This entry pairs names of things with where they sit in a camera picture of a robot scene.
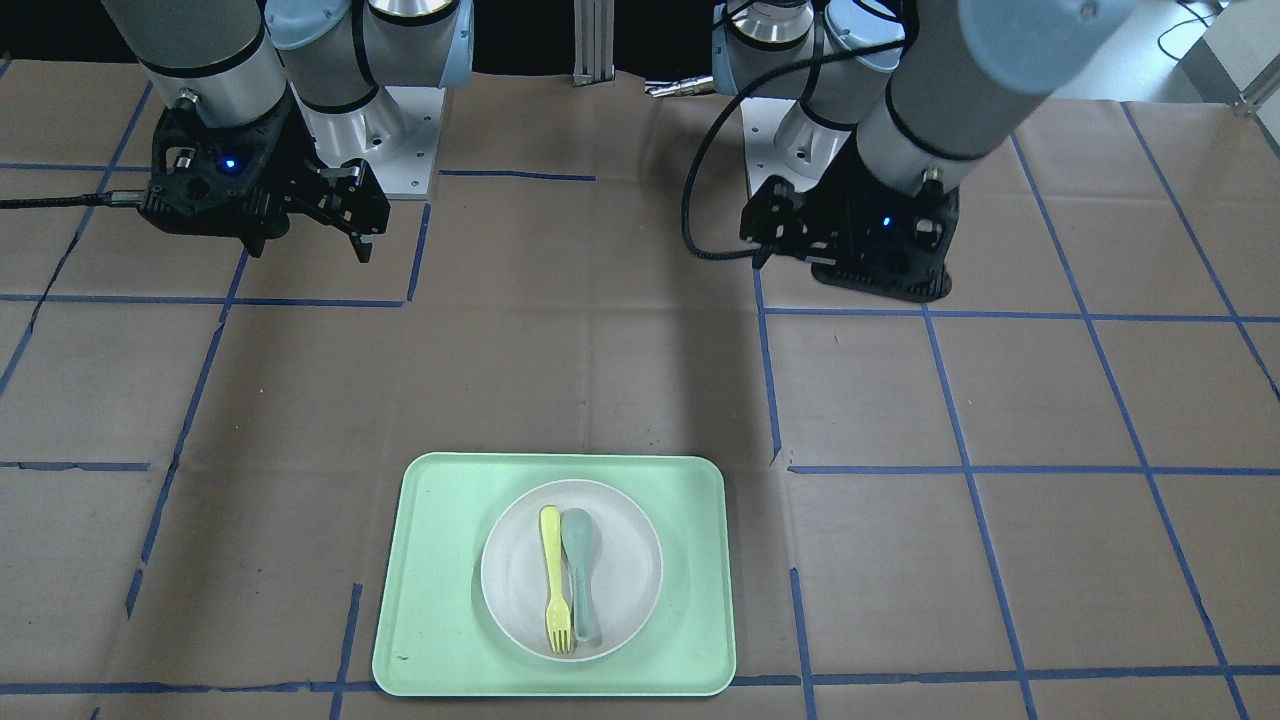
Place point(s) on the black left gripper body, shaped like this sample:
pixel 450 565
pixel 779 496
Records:
pixel 833 205

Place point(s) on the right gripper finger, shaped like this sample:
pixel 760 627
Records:
pixel 257 228
pixel 353 201

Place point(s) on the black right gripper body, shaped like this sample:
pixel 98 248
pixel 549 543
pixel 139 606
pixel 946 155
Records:
pixel 283 160

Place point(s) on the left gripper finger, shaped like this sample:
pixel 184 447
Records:
pixel 762 253

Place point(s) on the white round plate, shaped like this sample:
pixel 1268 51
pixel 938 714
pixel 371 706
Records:
pixel 627 571

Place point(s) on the yellow plastic fork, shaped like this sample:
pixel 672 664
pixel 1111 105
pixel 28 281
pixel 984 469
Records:
pixel 558 618

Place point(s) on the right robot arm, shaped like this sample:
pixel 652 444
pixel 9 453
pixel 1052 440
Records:
pixel 322 109

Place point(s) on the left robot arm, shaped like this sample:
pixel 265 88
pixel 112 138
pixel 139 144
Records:
pixel 891 104

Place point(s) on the grey-green plastic spoon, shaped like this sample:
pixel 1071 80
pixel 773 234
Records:
pixel 578 538

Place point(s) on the light green tray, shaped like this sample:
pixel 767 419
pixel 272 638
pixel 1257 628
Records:
pixel 436 638

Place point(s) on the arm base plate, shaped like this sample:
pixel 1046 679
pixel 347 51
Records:
pixel 770 140
pixel 397 133

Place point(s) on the aluminium frame post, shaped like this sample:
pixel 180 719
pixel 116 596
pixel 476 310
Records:
pixel 593 42

